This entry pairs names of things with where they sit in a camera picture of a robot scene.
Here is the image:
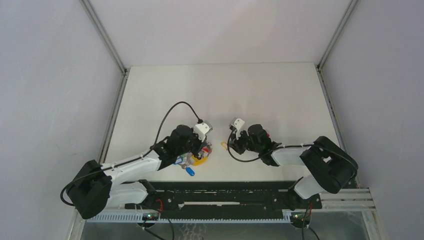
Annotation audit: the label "right black camera cable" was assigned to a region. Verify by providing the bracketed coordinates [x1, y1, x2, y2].
[226, 129, 276, 164]

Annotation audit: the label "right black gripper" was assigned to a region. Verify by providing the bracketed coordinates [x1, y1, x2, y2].
[227, 127, 262, 155]

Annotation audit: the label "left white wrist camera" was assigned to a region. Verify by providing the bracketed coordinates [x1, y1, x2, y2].
[193, 121, 213, 142]

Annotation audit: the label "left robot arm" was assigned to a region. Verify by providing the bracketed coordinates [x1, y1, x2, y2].
[60, 122, 213, 220]

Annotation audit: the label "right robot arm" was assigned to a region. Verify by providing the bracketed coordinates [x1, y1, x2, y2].
[226, 123, 359, 211]

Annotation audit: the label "black camera cable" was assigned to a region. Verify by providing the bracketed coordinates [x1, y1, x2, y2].
[226, 129, 276, 164]
[150, 101, 204, 153]

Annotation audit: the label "right aluminium frame post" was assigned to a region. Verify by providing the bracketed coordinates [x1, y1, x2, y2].
[316, 0, 360, 72]

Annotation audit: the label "metal key organizer ring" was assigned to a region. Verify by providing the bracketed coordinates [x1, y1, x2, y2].
[173, 142, 214, 177]

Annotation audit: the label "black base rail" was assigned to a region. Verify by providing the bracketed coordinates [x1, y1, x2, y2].
[142, 181, 323, 221]

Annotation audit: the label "aluminium frame post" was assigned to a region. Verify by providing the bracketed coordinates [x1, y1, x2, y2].
[316, 0, 360, 72]
[80, 0, 129, 76]

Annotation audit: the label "red and yellow tagged keys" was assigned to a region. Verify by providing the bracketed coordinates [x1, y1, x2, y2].
[220, 141, 229, 150]

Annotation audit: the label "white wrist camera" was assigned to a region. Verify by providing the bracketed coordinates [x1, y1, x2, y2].
[193, 121, 213, 142]
[229, 117, 246, 132]

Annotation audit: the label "left aluminium frame post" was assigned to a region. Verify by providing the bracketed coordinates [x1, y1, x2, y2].
[80, 0, 129, 76]

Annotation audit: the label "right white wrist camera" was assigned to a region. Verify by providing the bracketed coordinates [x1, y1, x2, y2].
[229, 117, 246, 132]

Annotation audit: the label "left black camera cable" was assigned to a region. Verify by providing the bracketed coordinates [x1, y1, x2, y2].
[150, 101, 204, 153]

